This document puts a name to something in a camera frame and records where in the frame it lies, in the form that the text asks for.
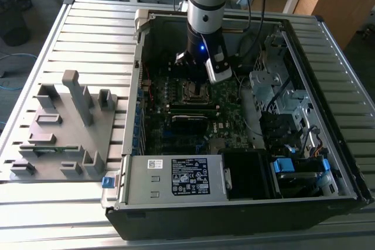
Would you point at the black RAM slot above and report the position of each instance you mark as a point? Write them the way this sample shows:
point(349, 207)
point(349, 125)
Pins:
point(193, 106)
point(193, 111)

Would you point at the black graphics card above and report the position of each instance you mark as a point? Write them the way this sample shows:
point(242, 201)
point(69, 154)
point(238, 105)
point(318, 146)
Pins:
point(190, 125)

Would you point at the green motherboard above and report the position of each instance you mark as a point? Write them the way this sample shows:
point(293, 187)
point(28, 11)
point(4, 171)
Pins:
point(231, 115)

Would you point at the metal disk bay cage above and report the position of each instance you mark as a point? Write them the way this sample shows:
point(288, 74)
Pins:
point(263, 86)

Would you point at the grey chipset heatsink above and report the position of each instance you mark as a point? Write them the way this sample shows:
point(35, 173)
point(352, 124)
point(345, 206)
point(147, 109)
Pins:
point(217, 144)

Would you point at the grey power supply unit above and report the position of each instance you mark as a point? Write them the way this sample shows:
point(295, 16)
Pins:
point(140, 179)

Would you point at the blue disk carrier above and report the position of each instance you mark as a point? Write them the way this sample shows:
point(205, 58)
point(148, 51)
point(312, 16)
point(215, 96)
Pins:
point(282, 165)

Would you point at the grey parts rack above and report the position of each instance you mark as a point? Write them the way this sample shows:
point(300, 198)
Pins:
point(73, 144)

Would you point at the blue case latch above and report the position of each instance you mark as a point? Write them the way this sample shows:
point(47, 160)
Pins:
point(107, 182)

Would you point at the black PC case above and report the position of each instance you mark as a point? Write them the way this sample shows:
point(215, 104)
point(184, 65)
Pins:
point(205, 223)

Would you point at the green RAM stick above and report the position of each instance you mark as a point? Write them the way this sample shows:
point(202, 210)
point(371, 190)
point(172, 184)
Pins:
point(58, 149)

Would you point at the black waste bin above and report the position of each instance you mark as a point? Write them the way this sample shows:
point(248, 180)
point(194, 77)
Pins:
point(14, 27)

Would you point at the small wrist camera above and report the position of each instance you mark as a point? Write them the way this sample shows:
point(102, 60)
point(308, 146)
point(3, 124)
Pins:
point(180, 59)

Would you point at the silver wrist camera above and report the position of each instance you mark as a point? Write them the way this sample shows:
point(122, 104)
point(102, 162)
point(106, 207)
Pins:
point(219, 73)

